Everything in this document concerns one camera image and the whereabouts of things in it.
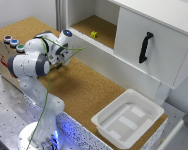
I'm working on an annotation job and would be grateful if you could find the green cable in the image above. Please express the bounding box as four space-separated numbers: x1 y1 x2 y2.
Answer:
25 36 87 150

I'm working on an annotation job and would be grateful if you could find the red button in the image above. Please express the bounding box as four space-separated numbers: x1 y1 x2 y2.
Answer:
3 34 13 44

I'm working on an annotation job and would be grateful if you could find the white sliding door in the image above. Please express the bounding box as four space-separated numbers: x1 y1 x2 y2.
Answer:
113 6 188 90

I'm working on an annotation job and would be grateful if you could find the blue button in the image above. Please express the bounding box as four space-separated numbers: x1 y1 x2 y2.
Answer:
9 38 20 49

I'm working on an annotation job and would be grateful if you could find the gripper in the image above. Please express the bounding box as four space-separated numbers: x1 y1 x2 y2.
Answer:
53 51 69 69

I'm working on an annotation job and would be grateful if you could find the white plastic box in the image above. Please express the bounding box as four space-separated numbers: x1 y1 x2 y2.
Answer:
90 88 165 150

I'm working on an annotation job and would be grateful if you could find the white cabinet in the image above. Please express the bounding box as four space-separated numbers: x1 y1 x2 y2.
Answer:
55 0 188 107

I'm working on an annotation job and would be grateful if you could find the black door handle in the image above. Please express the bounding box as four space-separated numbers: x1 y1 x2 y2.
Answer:
138 31 154 65

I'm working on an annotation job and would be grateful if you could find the green button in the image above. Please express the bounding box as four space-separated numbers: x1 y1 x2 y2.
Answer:
15 43 26 54

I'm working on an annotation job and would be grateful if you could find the yellow block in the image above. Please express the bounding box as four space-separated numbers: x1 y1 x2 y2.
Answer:
90 30 98 39

